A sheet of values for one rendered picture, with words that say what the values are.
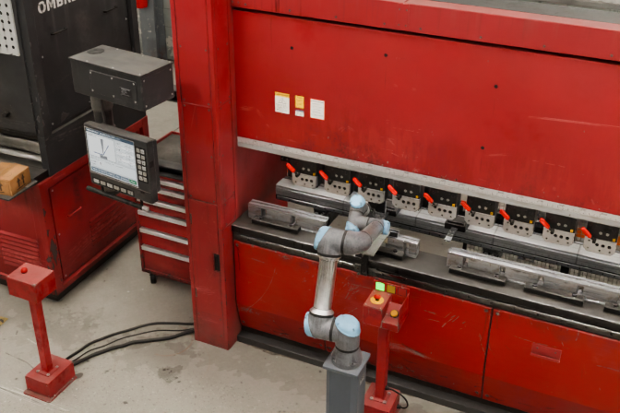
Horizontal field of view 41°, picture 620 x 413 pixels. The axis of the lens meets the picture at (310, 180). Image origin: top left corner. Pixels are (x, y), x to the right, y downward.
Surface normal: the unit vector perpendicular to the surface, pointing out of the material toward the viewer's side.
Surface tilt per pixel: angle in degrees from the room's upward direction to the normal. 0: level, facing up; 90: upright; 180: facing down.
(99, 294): 0
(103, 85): 90
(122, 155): 90
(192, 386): 0
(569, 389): 90
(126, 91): 90
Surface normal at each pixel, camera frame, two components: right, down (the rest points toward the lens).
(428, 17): -0.42, 0.42
